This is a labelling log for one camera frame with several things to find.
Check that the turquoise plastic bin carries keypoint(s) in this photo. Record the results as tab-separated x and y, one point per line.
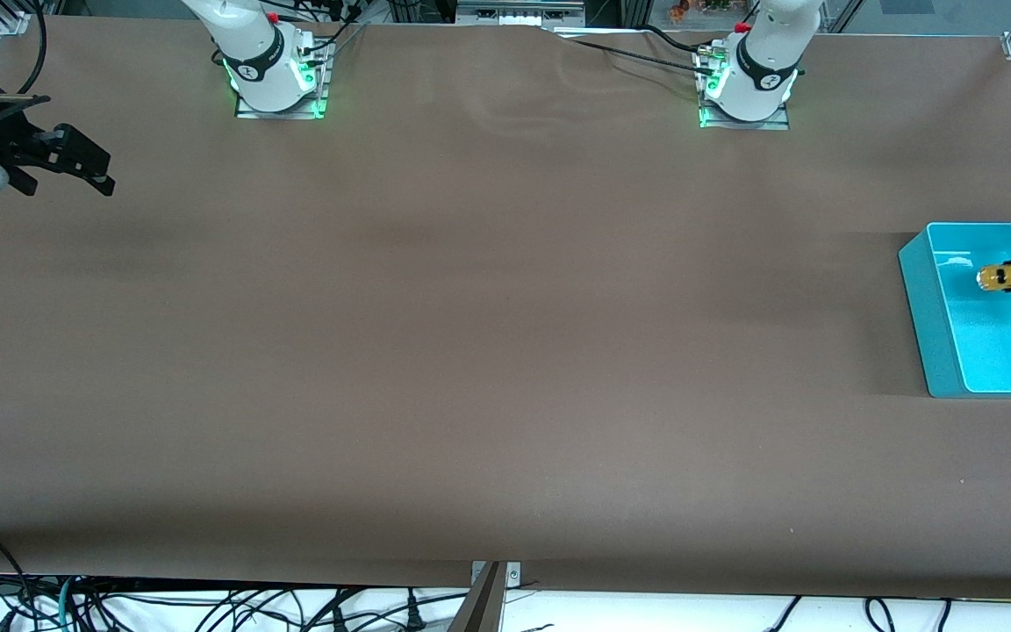
971	351

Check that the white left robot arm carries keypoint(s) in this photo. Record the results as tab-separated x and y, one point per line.
764	66

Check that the dark grey support beam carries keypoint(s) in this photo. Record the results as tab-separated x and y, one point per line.
479	606

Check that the brown table cover sheet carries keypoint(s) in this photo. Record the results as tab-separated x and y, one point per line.
505	395

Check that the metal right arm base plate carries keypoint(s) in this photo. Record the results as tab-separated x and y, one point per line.
282	107

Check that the yellow toy beetle car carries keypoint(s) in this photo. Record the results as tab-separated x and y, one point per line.
1001	278

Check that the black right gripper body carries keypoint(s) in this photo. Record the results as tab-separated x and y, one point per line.
12	143

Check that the silver metal bracket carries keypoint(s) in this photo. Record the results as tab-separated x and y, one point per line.
512	575

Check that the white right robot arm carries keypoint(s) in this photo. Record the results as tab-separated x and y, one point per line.
260	75

